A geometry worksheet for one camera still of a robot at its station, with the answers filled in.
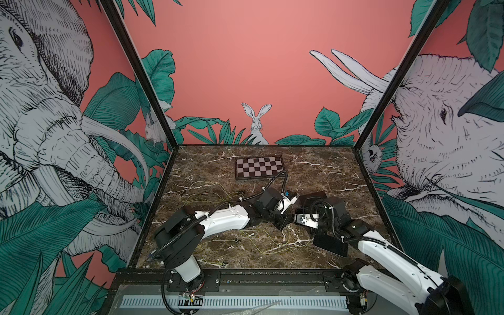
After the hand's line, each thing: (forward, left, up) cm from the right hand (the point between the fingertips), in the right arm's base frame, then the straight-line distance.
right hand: (305, 210), depth 83 cm
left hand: (-5, +5, +1) cm, 7 cm away
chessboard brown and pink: (+29, +21, -6) cm, 37 cm away
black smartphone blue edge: (-3, 0, +15) cm, 15 cm away
